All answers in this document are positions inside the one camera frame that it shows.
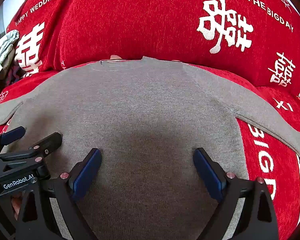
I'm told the grey knit sweater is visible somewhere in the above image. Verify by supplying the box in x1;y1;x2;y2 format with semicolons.
0;57;300;239

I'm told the person's left hand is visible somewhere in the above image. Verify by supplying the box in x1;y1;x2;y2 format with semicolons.
11;192;23;220

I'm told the white green crumpled cloth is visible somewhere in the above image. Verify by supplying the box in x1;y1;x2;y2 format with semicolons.
0;29;19;72

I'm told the red wedding sofa cover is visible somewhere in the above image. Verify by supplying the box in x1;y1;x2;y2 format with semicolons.
0;0;300;229

